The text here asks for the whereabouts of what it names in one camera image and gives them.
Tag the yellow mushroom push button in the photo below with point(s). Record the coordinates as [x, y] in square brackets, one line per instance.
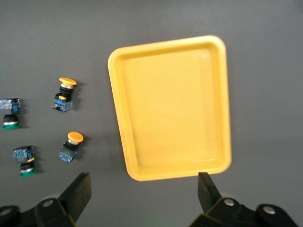
[75, 137]
[68, 81]

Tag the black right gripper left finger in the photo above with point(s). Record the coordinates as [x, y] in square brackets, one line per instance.
[75, 196]

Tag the yellow plastic tray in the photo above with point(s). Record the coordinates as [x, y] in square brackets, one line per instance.
[170, 106]

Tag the dark grey table cloth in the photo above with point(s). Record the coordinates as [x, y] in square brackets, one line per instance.
[47, 35]

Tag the green push button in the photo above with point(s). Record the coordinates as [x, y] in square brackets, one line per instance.
[26, 166]
[10, 120]

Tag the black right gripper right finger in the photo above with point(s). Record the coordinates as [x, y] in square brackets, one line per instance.
[208, 196]

